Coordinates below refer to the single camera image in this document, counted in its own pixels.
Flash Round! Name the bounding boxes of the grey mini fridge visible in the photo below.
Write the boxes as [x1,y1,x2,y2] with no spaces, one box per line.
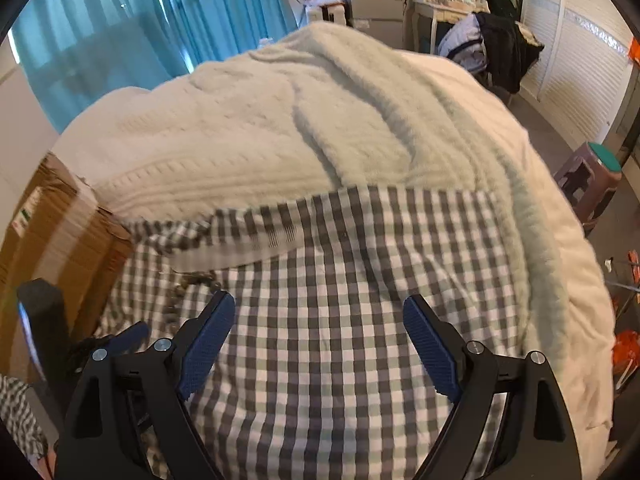
[345,0,406,49]

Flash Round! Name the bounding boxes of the pale green fluffy blanket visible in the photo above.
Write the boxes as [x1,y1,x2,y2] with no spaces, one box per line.
[54,23,614,479]

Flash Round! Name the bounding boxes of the blue curtain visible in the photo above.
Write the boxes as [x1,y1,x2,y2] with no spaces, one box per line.
[11,0,296,131]

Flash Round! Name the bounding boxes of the purple stool green top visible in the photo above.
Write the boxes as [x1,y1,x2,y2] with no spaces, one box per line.
[554,142,623,236]

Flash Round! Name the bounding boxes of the white dressing table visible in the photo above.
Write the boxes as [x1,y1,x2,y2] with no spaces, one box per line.
[410,0,489,54]

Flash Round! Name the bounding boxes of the brown cardboard box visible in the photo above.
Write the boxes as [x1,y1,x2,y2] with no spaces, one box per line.
[1,153,132,382]

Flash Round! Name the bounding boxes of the black clothes on chair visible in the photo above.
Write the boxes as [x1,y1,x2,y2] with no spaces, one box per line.
[436,0,544,96]

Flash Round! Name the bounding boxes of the grey checkered bed sheet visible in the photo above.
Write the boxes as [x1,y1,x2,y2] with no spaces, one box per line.
[99,186,526,479]

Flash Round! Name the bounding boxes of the white slatted wardrobe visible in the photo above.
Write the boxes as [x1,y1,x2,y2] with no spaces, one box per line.
[521,0,632,148]

